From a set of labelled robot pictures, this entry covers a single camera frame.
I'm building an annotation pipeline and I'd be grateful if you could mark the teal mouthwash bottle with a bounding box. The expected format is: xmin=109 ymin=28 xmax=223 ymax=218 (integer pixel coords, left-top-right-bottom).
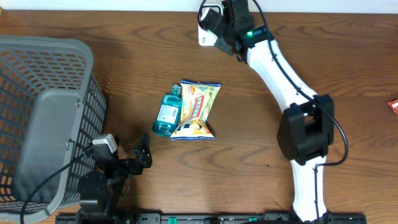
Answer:
xmin=152 ymin=84 xmax=183 ymax=137

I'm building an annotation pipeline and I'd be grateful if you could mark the yellow chips bag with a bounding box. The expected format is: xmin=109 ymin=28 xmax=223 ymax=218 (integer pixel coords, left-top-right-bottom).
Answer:
xmin=170 ymin=80 xmax=221 ymax=141

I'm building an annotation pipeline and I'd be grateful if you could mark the red orange snack stick packet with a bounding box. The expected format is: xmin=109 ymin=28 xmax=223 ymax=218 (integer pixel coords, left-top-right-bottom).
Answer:
xmin=387 ymin=99 xmax=398 ymax=115

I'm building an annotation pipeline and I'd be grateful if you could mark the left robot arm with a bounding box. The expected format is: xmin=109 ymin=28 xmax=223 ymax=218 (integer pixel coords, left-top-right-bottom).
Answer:
xmin=76 ymin=133 xmax=152 ymax=223

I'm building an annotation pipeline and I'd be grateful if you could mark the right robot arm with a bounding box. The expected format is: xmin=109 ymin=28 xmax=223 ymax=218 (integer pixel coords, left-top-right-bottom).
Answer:
xmin=197 ymin=1 xmax=335 ymax=222

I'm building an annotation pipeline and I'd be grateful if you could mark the white barcode scanner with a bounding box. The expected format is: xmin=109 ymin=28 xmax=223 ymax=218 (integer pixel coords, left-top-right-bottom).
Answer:
xmin=198 ymin=3 xmax=223 ymax=47

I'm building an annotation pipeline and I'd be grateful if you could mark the grey plastic shopping basket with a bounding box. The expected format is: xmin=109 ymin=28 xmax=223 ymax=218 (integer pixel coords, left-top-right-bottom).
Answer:
xmin=1 ymin=35 xmax=107 ymax=223

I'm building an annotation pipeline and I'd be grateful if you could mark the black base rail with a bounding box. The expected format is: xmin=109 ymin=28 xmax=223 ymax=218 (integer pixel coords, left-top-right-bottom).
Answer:
xmin=55 ymin=212 xmax=368 ymax=224

